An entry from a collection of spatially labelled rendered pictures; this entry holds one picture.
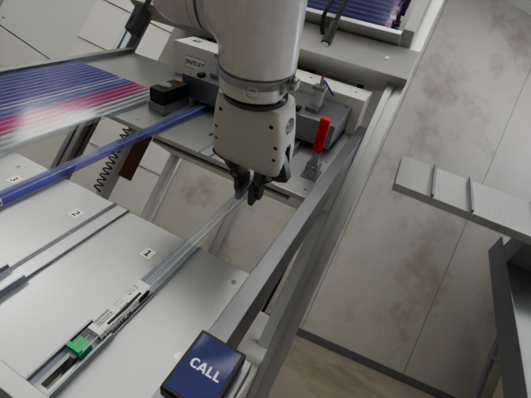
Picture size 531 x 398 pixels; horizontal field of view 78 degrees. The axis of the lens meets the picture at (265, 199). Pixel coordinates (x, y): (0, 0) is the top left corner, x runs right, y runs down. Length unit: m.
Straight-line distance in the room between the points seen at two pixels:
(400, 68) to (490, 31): 4.05
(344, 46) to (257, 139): 0.49
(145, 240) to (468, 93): 4.21
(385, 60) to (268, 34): 0.52
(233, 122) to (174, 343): 0.24
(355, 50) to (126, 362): 0.73
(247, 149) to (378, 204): 3.33
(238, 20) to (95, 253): 0.28
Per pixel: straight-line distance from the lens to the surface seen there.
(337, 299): 3.66
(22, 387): 0.31
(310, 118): 0.63
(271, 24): 0.32
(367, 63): 0.81
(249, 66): 0.34
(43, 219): 0.46
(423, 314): 4.08
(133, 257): 0.39
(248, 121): 0.38
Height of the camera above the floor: 0.91
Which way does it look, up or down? 4 degrees up
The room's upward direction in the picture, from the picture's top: 25 degrees clockwise
